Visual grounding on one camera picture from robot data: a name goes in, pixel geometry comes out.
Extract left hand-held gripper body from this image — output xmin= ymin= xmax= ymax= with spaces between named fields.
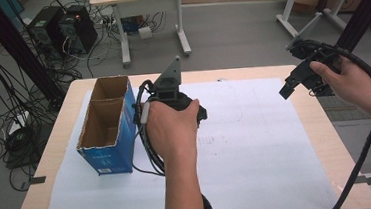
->
xmin=144 ymin=53 xmax=209 ymax=132

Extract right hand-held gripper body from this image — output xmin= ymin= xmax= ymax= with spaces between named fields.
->
xmin=282 ymin=11 xmax=345 ymax=100

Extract person's right hand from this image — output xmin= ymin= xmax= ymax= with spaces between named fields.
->
xmin=308 ymin=53 xmax=371 ymax=119

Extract person's left hand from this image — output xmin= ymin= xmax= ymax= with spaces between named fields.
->
xmin=142 ymin=96 xmax=205 ymax=166

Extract white power adapter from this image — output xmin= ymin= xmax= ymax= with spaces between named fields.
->
xmin=137 ymin=25 xmax=153 ymax=41

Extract white paper sheet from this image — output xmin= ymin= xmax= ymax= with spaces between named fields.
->
xmin=30 ymin=70 xmax=340 ymax=209

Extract white-framed desk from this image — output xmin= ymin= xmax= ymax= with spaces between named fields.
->
xmin=274 ymin=0 xmax=371 ymax=40

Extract blue open cardboard box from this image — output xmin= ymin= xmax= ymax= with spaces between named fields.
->
xmin=70 ymin=74 xmax=143 ymax=178

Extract black computer tower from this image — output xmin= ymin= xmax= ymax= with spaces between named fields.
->
xmin=56 ymin=3 xmax=100 ymax=57
xmin=24 ymin=5 xmax=69 ymax=62

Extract white power strip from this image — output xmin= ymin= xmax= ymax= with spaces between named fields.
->
xmin=6 ymin=110 xmax=32 ymax=135

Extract black tape strip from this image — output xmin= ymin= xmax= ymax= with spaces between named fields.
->
xmin=28 ymin=175 xmax=47 ymax=186

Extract left hand-held gripper cable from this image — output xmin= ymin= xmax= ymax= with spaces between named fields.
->
xmin=125 ymin=75 xmax=215 ymax=209

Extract hand-held gripper cable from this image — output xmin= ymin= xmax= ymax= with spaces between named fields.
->
xmin=315 ymin=35 xmax=371 ymax=209
xmin=125 ymin=75 xmax=215 ymax=209

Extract right hand-held gripper cable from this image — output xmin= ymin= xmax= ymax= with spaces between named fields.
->
xmin=315 ymin=35 xmax=371 ymax=209

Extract tangle of black floor cables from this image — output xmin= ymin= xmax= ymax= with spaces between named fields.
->
xmin=0 ymin=6 xmax=93 ymax=194

